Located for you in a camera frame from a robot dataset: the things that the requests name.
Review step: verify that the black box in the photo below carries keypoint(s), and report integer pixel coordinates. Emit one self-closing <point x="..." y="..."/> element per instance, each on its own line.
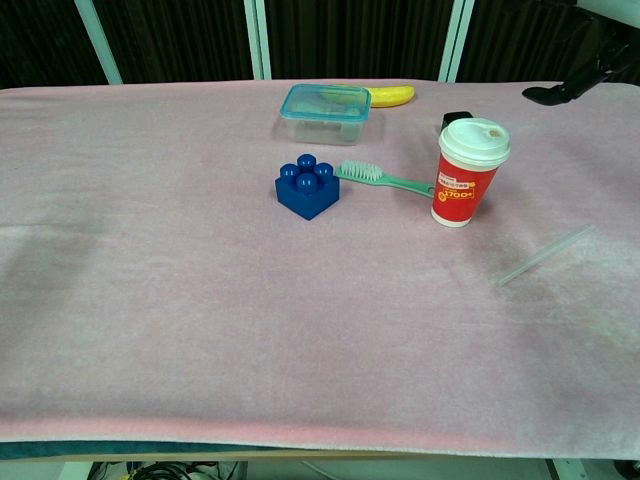
<point x="452" y="119"/>

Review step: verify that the clear plastic straw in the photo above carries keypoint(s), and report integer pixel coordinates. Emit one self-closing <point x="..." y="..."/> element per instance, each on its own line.
<point x="545" y="255"/>

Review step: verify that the pink tablecloth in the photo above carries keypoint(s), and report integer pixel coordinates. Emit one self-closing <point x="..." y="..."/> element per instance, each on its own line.
<point x="250" y="310"/>

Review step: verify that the blue building block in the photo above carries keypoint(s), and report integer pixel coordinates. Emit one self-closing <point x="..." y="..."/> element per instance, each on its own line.
<point x="306" y="197"/>

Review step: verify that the black curtain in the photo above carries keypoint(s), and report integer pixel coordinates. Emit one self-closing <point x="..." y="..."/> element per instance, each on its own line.
<point x="180" y="35"/>

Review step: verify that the white frame post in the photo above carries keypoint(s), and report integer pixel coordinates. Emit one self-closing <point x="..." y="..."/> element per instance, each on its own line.
<point x="455" y="40"/>
<point x="97" y="40"/>
<point x="257" y="40"/>

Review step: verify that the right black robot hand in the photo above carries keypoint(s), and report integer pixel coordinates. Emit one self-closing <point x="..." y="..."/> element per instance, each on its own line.
<point x="575" y="82"/>

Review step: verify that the red paper cup white lid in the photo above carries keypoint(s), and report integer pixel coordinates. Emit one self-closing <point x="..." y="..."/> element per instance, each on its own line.
<point x="462" y="180"/>

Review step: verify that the clear container blue lid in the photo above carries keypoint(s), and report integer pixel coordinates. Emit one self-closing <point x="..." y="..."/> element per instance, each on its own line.
<point x="325" y="117"/>

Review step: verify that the yellow banana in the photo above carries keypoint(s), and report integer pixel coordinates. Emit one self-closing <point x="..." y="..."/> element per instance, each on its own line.
<point x="392" y="95"/>

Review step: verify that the green brush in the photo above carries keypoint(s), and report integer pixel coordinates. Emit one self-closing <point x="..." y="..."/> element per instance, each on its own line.
<point x="395" y="181"/>

